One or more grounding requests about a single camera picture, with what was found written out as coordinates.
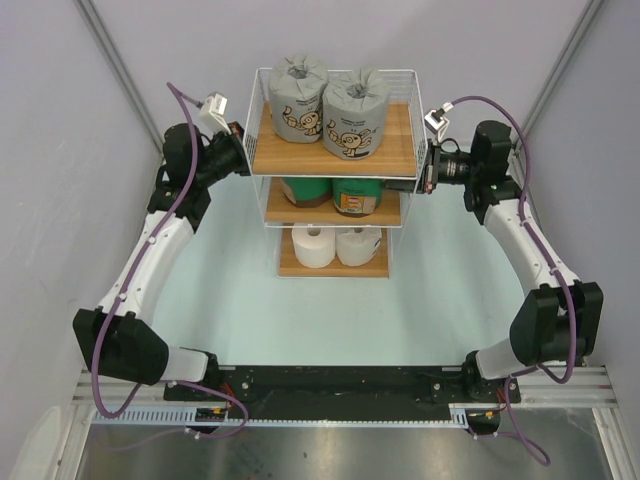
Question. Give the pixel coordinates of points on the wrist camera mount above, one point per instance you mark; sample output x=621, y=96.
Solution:
x=211, y=113
x=436, y=121

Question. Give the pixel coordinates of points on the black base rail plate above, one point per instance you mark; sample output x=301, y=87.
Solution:
x=346, y=394

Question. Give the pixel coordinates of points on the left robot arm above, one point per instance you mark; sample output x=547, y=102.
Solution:
x=116, y=338

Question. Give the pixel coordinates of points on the white object bottom left corner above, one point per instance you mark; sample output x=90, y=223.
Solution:
x=36, y=457

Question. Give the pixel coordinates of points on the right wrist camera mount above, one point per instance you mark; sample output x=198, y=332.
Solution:
x=436, y=121

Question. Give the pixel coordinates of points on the grey paper roll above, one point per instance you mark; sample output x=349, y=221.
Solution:
x=355, y=107
x=295, y=87

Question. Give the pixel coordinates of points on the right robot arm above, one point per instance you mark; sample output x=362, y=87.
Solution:
x=558, y=321

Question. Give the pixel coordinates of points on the green paper roll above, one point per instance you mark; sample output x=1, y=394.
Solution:
x=307, y=192
x=356, y=197

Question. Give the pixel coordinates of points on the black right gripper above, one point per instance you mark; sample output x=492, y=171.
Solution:
x=430, y=170

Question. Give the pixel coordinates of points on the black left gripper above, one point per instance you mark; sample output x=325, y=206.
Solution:
x=238, y=148

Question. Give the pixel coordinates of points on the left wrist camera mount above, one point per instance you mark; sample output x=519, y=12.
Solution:
x=211, y=113

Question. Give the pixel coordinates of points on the plain white paper roll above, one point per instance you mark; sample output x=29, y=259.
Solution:
x=314, y=247

